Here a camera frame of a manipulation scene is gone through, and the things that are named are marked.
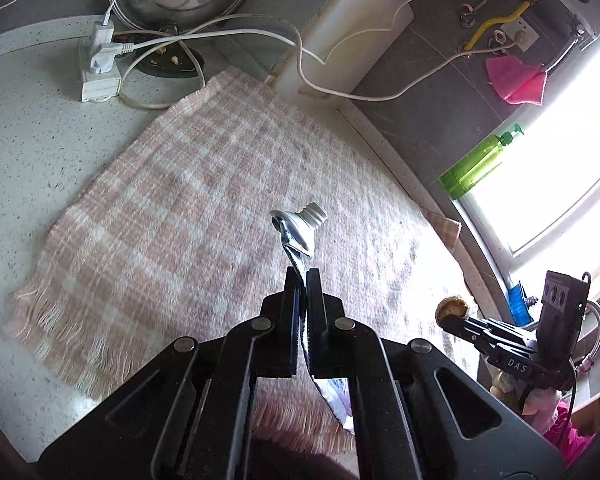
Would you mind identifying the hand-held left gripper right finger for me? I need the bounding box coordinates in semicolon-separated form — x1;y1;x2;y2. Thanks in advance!
305;267;568;480

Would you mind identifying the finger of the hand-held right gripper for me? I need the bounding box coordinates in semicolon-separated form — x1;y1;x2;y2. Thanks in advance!
461;316;537;342
440;316;507;359

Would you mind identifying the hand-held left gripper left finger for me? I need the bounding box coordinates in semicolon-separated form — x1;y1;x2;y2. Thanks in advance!
37;266;303;480

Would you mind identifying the squeezed toothpaste tube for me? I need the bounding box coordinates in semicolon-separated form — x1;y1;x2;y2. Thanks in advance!
269;201;356;436

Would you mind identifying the person's right hand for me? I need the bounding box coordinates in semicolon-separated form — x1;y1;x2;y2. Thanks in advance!
490;370;568;433

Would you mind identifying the blue packet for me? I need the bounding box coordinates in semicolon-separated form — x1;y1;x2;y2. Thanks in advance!
506;282;534;327

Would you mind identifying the window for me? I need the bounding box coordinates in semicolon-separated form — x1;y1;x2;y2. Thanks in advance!
452;87;600;321

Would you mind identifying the pink plaid fringed blanket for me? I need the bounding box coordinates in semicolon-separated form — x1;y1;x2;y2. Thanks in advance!
2;66;481;453

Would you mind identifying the green dish soap bottle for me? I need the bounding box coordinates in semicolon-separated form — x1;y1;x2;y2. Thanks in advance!
437;122;526;200

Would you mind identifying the pink cloth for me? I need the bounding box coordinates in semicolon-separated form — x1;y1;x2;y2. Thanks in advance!
484;55;548;106

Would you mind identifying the black round plate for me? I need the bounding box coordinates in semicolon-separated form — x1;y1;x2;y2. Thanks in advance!
129;22;207;80

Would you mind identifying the white power strip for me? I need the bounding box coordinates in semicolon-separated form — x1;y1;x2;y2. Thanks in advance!
79;35;122;105

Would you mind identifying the white cutting board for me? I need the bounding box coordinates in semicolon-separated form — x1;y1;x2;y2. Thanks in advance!
267;0;416;98

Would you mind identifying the white power plug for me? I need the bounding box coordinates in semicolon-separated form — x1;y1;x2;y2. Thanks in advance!
86;42;133;77

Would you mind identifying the white charger plug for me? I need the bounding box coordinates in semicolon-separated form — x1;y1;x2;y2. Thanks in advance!
91;21;116;47

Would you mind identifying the white power cord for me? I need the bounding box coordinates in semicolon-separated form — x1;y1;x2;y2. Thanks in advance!
297;0;513;66
117;15;518;111

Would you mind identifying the white wall socket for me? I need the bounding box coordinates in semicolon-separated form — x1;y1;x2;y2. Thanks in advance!
510;19;540;52

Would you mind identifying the yellow hose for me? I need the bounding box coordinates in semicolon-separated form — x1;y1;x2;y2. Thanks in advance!
462;0;531;51

